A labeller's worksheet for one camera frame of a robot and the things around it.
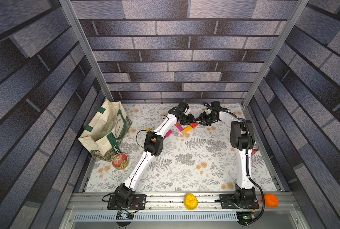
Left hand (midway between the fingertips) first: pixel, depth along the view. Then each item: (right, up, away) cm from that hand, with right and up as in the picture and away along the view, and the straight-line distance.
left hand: (195, 120), depth 105 cm
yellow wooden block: (-32, -5, -17) cm, 37 cm away
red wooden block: (-1, -4, +1) cm, 4 cm away
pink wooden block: (-11, -6, -1) cm, 13 cm away
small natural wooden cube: (-9, -8, -4) cm, 13 cm away
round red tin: (-49, -24, -19) cm, 58 cm away
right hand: (+2, 0, +3) cm, 4 cm away
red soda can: (+32, -16, -22) cm, 42 cm away
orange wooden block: (-13, -2, -1) cm, 14 cm away
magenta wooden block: (-20, -9, -5) cm, 22 cm away
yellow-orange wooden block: (-5, -6, -1) cm, 8 cm away
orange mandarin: (+33, -39, -35) cm, 62 cm away
